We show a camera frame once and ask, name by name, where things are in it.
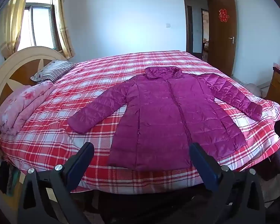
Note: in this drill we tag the red paper door decoration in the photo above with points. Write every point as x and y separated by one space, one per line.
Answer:
224 15

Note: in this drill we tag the striped pillow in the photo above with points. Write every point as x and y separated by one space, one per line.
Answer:
53 70

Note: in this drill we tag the pink floral folded quilt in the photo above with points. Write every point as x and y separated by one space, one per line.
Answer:
21 107

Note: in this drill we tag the wooden bedside cabinet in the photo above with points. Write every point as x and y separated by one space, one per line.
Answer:
278 86

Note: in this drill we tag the brown wooden door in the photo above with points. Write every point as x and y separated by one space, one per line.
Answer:
221 49

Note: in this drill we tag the pale cloth bundle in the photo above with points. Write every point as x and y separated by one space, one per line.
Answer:
254 89

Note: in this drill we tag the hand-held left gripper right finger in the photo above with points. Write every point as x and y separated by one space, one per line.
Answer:
204 165

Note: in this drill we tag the red plaid bed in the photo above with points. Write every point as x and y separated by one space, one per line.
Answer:
60 121

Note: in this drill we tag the cream wooden bed headboard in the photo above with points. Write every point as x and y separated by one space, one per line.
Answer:
14 61

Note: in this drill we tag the brown door frame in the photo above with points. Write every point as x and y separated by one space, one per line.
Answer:
184 16

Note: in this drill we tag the magenta puffer jacket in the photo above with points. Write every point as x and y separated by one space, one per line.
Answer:
165 121

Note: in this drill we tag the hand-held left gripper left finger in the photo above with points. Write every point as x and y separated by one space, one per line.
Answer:
80 165

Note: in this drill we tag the window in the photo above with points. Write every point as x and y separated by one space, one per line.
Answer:
40 25

